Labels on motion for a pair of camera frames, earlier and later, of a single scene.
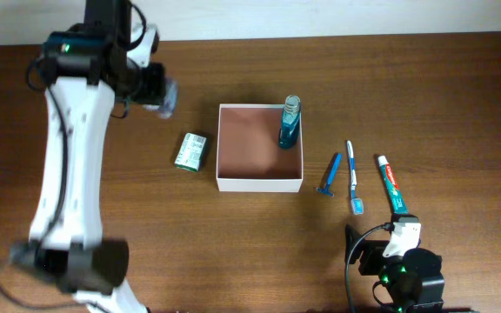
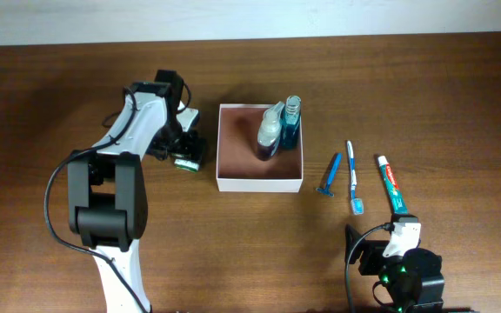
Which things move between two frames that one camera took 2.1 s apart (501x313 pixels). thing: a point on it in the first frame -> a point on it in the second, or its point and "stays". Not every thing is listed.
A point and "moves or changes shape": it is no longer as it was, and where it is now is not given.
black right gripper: [374, 251] stays
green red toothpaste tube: [397, 199] stays
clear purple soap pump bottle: [167, 109] moves or changes shape
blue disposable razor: [331, 176] stays
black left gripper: [156, 73] -> [191, 149]
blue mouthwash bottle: [290, 120] stays
